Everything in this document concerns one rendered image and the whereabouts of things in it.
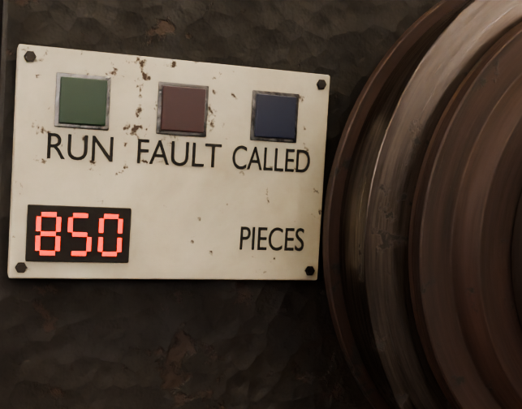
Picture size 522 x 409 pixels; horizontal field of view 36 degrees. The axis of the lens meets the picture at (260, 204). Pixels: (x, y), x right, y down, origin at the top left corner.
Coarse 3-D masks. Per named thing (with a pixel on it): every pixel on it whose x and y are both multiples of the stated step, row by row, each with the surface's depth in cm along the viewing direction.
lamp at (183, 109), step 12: (168, 96) 64; (180, 96) 65; (192, 96) 65; (204, 96) 65; (168, 108) 64; (180, 108) 65; (192, 108) 65; (204, 108) 65; (168, 120) 65; (180, 120) 65; (192, 120) 65; (204, 120) 66
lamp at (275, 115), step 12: (264, 96) 67; (276, 96) 68; (264, 108) 67; (276, 108) 68; (288, 108) 68; (264, 120) 67; (276, 120) 68; (288, 120) 68; (264, 132) 67; (276, 132) 68; (288, 132) 68
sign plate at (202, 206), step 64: (64, 64) 62; (128, 64) 64; (192, 64) 65; (64, 128) 62; (128, 128) 64; (320, 128) 70; (64, 192) 63; (128, 192) 64; (192, 192) 66; (256, 192) 68; (320, 192) 70; (64, 256) 63; (128, 256) 64; (192, 256) 67; (256, 256) 68
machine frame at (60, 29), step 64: (0, 0) 70; (64, 0) 64; (128, 0) 65; (192, 0) 67; (256, 0) 69; (320, 0) 71; (384, 0) 73; (0, 64) 70; (256, 64) 69; (320, 64) 71; (0, 128) 63; (0, 192) 63; (0, 256) 64; (320, 256) 73; (0, 320) 64; (64, 320) 65; (128, 320) 67; (192, 320) 69; (256, 320) 71; (320, 320) 73; (0, 384) 64; (64, 384) 66; (128, 384) 68; (192, 384) 69; (256, 384) 71; (320, 384) 73
